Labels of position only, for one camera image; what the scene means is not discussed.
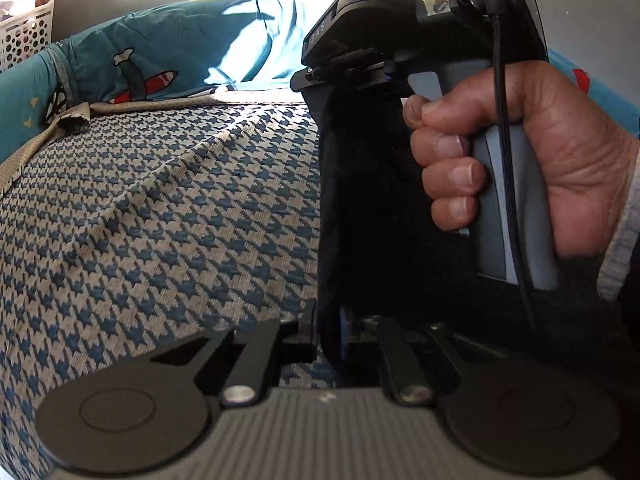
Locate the black garment with white stripes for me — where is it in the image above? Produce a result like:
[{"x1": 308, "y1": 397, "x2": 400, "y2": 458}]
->
[{"x1": 303, "y1": 84, "x2": 472, "y2": 385}]

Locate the white perforated laundry basket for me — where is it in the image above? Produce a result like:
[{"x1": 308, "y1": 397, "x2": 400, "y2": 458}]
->
[{"x1": 0, "y1": 0, "x2": 55, "y2": 72}]

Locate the blue airplane print pillow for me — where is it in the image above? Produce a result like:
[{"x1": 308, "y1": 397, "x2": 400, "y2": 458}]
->
[
  {"x1": 1, "y1": 0, "x2": 328, "y2": 159},
  {"x1": 548, "y1": 50, "x2": 639, "y2": 138}
]

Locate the houndstooth blue beige mattress cover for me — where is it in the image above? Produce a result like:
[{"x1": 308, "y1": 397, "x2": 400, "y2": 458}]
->
[{"x1": 1, "y1": 104, "x2": 319, "y2": 479}]

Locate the person's right hand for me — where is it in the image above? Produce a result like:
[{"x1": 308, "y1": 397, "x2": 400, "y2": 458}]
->
[{"x1": 402, "y1": 62, "x2": 639, "y2": 258}]

